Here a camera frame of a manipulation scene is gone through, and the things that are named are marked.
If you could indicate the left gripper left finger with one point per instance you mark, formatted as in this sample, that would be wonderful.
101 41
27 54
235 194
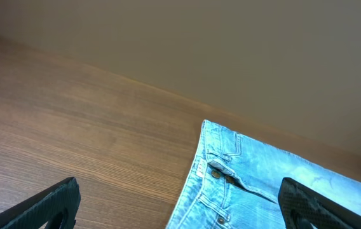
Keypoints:
55 207

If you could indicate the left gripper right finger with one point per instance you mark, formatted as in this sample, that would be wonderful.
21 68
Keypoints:
302 207

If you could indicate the light blue denim shorts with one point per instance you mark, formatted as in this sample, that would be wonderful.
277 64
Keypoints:
234 182

